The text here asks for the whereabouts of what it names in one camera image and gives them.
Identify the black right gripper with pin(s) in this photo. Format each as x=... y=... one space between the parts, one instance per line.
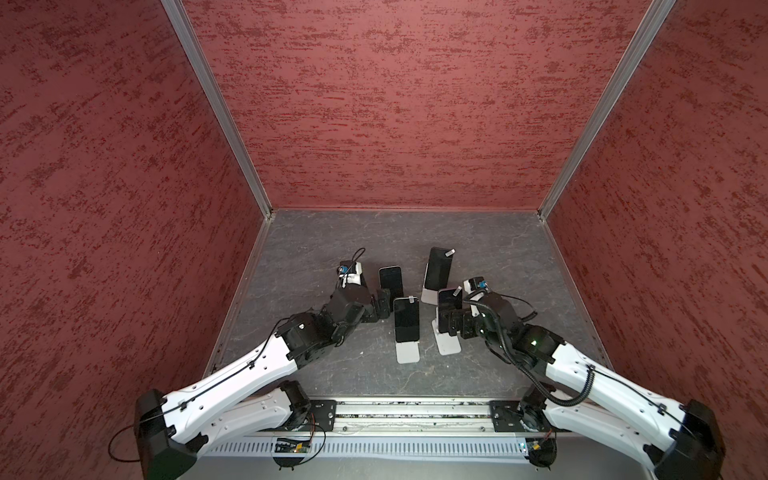
x=465 y=318

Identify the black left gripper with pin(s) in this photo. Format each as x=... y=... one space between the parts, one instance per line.
x=372 y=315

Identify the purple edged dark phone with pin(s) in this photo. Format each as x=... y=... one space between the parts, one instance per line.
x=449 y=310

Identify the white stand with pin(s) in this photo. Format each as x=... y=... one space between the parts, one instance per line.
x=407 y=352
x=447 y=345
x=429 y=295

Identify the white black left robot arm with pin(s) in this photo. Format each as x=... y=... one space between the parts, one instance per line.
x=172 y=430

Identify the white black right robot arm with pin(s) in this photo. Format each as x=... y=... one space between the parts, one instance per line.
x=572 y=392

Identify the black phone with sticker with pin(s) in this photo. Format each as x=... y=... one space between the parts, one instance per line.
x=442 y=258

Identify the right small circuit board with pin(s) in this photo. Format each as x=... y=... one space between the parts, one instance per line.
x=540 y=446

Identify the small circuit board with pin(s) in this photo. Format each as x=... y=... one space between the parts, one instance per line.
x=293 y=446
x=540 y=446

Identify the left small circuit board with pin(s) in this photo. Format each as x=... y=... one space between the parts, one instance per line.
x=293 y=446

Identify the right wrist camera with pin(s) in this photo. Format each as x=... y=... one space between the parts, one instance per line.
x=475 y=288

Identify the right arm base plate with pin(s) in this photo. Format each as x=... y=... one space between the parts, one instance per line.
x=507 y=417

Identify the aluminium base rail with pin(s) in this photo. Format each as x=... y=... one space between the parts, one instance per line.
x=419 y=416

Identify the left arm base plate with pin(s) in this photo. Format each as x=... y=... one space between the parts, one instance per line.
x=322 y=413

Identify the white slotted cable duct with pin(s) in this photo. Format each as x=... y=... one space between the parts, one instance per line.
x=479 y=449

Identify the aluminium corner post left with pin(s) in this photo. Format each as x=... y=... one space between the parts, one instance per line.
x=187 y=37

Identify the aluminium corner post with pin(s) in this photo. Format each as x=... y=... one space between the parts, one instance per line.
x=648 y=28
x=187 y=37

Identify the aluminium corner post right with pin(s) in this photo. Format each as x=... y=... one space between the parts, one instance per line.
x=648 y=28

